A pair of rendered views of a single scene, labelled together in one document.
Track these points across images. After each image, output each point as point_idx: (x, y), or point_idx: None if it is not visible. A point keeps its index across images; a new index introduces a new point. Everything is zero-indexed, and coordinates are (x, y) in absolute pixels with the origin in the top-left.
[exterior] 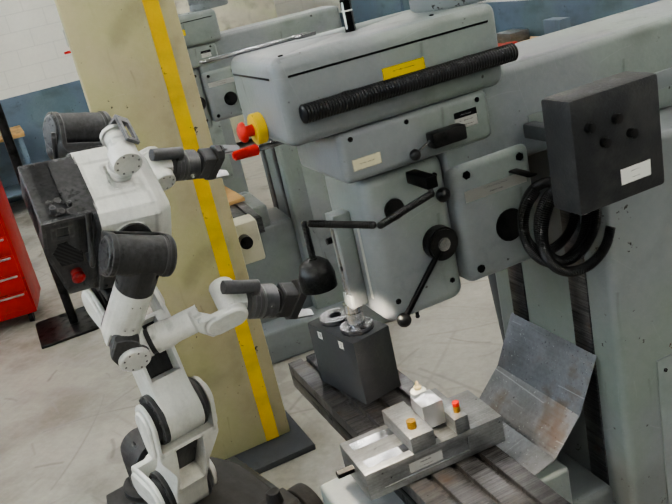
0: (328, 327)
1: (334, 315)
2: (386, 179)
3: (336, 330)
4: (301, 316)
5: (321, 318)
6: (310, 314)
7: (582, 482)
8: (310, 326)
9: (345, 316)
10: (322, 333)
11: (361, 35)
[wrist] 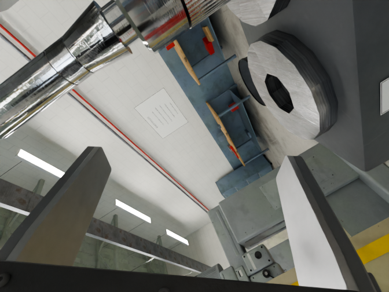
0: (329, 69)
1: (287, 101)
2: None
3: (315, 4)
4: (323, 227)
5: (312, 127)
6: (292, 170)
7: None
8: (374, 155)
9: (257, 53)
10: (380, 75)
11: None
